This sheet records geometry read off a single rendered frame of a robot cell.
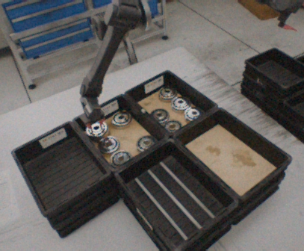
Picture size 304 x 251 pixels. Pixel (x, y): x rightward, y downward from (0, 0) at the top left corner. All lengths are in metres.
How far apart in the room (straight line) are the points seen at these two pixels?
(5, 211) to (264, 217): 1.16
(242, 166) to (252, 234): 0.28
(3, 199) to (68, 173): 0.37
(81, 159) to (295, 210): 0.97
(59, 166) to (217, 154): 0.73
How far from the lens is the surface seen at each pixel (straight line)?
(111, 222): 1.36
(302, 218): 1.43
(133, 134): 1.45
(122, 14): 1.03
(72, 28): 3.24
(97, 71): 1.18
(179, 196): 1.24
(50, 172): 1.43
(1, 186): 1.67
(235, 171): 1.32
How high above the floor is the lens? 1.90
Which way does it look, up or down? 47 degrees down
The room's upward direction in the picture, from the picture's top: 7 degrees counter-clockwise
